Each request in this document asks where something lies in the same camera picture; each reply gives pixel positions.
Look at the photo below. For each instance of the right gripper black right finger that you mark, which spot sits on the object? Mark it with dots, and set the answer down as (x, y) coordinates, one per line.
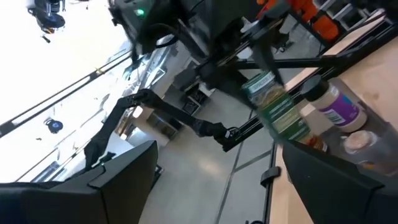
(329, 189)

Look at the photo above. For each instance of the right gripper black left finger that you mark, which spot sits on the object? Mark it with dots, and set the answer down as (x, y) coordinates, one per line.
(130, 180)

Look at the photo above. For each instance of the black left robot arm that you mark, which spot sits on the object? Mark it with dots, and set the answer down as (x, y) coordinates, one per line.
(149, 28)

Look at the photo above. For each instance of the orange black equipment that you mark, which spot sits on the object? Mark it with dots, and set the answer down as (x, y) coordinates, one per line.
(325, 26)

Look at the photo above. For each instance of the black background robot arm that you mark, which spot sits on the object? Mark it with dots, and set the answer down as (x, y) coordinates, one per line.
(174, 113)

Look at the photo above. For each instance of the green-lidded glass spice jar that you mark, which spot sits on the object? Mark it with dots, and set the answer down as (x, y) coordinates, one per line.
(280, 115)

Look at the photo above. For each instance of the black ceiling beam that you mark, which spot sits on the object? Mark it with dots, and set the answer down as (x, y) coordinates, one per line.
(62, 93)

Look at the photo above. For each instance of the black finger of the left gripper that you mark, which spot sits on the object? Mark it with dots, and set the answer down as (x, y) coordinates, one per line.
(230, 87)
(267, 53)

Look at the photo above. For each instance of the large grey translucent bin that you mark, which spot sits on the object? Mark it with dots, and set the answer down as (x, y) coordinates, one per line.
(382, 146)

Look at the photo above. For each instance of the purple-labelled spice bottle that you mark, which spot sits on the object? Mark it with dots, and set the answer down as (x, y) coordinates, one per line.
(339, 112)

